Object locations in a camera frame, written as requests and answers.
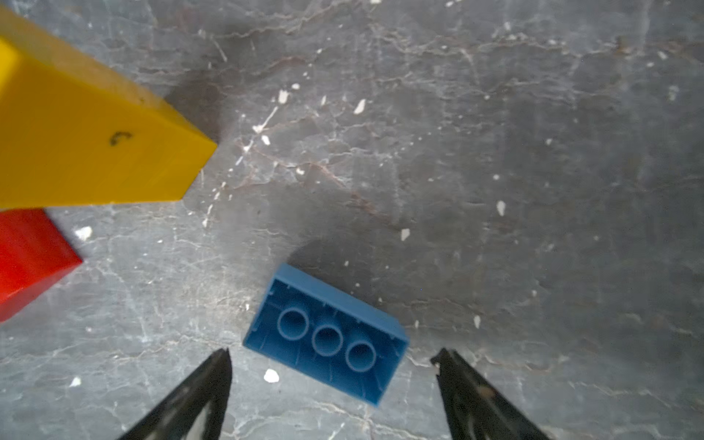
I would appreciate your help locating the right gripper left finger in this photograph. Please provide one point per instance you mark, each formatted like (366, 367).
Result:
(196, 408)

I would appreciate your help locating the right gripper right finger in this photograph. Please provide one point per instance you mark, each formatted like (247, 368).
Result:
(474, 408)

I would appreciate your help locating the long blue lego brick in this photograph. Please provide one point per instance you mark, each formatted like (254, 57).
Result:
(327, 335)

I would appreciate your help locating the small red lego brick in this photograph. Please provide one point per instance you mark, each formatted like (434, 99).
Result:
(34, 256)

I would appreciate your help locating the yellow lego brick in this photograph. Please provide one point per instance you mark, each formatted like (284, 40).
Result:
(75, 132)

